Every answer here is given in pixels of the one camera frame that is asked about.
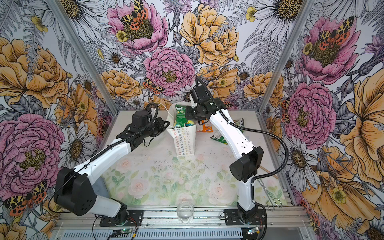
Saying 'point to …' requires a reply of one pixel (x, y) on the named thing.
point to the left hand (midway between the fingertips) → (170, 126)
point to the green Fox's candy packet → (181, 116)
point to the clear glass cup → (185, 211)
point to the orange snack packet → (206, 129)
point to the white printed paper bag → (184, 137)
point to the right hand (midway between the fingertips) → (189, 119)
